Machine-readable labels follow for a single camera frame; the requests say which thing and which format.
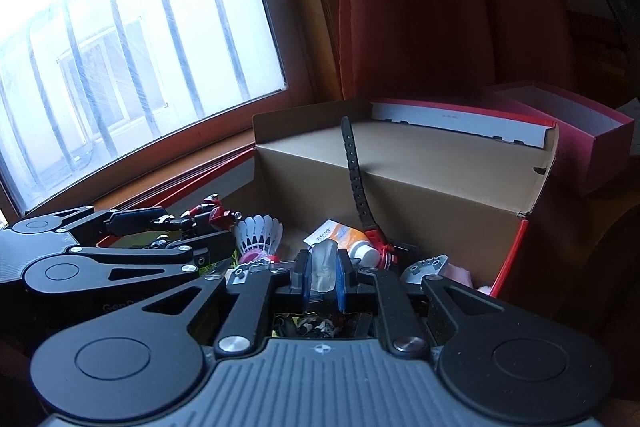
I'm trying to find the white small cap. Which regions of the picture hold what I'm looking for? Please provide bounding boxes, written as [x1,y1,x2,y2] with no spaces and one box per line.
[310,239,338,303]

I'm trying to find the orange white packet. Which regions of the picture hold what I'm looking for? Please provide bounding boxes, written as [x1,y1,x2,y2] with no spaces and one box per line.
[303,220,381,267]

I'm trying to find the white feather shuttlecock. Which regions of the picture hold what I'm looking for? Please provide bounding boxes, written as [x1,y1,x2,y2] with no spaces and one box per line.
[233,215,283,256]

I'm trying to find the red cardboard shoe box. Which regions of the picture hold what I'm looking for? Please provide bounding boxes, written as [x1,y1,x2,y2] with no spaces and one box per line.
[125,100,560,301]

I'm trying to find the pink red flat box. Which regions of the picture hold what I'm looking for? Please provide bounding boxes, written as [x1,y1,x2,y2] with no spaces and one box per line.
[485,82,634,194]

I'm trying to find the black watch strap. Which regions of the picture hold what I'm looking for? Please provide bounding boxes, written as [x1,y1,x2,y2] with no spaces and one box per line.
[339,115,381,235]

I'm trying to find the window frame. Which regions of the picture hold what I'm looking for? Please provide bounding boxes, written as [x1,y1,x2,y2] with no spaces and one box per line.
[1,0,340,222]

